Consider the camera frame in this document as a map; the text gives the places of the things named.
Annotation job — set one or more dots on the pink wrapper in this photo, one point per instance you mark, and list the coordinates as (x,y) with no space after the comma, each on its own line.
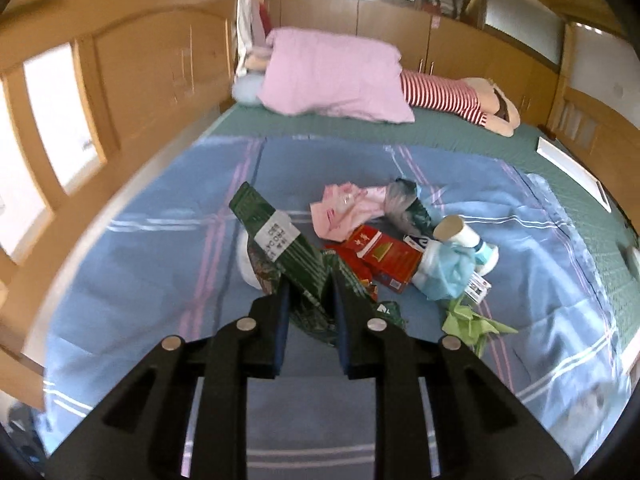
(340,215)

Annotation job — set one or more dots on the dark crumpled bag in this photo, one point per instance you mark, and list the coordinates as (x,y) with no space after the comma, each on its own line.
(405,205)

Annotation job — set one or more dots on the blue striped blanket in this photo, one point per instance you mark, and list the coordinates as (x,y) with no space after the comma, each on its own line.
(150,285)

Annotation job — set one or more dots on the pink pillow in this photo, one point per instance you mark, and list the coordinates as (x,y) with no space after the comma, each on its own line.
(330,75)

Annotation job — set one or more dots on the green bed cover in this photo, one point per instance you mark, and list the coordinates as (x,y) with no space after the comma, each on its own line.
(450,140)

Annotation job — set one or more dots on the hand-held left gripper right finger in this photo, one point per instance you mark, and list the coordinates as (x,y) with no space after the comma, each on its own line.
(344,340)

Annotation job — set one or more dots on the striped plush doll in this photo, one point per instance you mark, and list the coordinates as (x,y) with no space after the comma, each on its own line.
(440,92)

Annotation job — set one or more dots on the dark green snack bag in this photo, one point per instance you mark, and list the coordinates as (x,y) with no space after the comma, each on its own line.
(312,322)

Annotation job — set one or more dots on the white round container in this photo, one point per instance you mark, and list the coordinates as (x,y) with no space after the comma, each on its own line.
(247,270)

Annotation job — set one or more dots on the wooden bed footboard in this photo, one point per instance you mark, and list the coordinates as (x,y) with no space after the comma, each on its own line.
(585,115)

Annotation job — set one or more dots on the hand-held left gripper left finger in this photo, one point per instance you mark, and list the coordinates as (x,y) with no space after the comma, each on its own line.
(282,330)

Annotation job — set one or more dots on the light blue plastic bag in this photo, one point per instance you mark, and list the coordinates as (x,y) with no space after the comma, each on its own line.
(445,270)

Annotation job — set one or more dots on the white paper cup blue band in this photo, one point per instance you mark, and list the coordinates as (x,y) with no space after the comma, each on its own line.
(487,257)

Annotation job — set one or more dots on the white blue ointment box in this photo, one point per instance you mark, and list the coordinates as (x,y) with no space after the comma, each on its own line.
(417,242)

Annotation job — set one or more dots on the light blue pillow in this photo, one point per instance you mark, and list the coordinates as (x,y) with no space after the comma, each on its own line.
(245,90)

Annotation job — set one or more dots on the wooden headboard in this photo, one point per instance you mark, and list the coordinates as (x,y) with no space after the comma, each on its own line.
(135,70)

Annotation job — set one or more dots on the white flat board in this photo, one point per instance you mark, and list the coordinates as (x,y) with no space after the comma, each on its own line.
(570,167)

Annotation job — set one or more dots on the white red cloth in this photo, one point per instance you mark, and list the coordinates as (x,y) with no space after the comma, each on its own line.
(250,25)

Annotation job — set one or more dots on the green box with white label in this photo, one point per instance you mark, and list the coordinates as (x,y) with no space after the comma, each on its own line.
(280,250)

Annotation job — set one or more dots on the green crumpled paper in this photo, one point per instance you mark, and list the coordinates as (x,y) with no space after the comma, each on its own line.
(465,322)

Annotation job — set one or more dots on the red box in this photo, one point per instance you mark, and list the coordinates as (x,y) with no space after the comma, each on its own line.
(385,255)

